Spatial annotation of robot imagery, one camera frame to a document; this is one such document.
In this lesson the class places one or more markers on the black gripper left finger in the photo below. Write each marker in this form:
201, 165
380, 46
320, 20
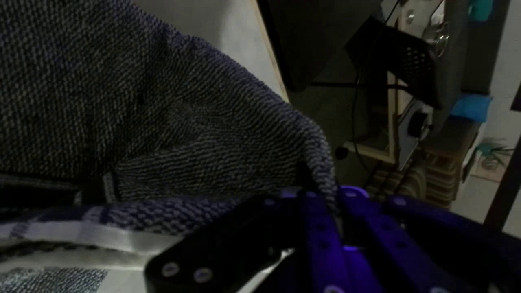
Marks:
254, 245

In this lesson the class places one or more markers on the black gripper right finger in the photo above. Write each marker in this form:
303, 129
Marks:
424, 250

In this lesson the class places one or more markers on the grey striped towel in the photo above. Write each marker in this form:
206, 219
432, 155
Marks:
163, 119

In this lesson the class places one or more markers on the blue foam pad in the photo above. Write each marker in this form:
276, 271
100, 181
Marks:
471, 108

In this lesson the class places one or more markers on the black mesh box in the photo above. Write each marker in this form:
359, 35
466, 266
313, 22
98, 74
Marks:
399, 57

